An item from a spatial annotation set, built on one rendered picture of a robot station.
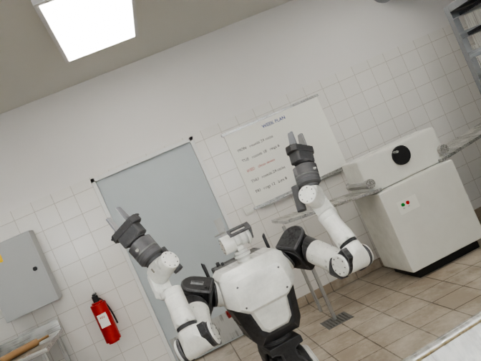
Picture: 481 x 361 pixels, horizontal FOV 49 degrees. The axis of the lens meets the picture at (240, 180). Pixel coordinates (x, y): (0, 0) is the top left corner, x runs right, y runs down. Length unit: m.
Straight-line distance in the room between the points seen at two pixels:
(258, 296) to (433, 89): 4.75
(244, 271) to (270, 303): 0.15
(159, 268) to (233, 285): 0.29
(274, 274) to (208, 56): 3.98
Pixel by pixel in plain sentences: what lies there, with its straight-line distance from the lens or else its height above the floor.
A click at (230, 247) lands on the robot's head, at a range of 1.90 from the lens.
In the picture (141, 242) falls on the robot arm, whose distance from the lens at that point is 1.75.
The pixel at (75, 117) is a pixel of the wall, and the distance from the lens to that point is 5.48.
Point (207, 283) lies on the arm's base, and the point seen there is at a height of 1.22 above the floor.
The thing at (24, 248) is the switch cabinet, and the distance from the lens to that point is 5.29.
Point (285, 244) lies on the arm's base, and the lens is 1.97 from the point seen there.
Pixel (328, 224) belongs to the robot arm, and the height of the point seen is 1.25.
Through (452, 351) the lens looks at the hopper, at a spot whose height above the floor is 1.31.
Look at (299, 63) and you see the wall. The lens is 5.79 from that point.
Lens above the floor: 1.53
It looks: 1 degrees down
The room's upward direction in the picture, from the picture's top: 24 degrees counter-clockwise
